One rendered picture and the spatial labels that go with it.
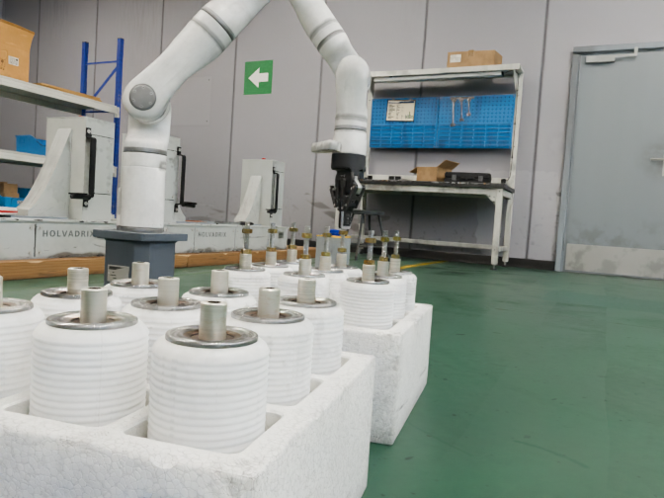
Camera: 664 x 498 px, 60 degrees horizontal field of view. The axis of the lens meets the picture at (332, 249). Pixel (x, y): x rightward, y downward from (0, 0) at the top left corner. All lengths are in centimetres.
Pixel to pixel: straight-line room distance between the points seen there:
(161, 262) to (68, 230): 182
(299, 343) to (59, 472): 23
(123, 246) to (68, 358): 79
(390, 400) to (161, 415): 53
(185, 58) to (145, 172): 25
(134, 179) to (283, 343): 81
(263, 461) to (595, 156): 561
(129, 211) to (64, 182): 200
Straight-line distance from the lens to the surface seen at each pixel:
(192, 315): 61
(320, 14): 130
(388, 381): 94
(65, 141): 331
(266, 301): 58
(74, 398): 52
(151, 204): 130
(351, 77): 124
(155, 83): 130
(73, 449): 49
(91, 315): 54
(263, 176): 470
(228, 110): 742
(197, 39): 132
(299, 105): 689
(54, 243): 306
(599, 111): 600
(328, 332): 67
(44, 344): 53
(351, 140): 123
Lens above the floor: 36
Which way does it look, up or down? 3 degrees down
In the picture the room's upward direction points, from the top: 4 degrees clockwise
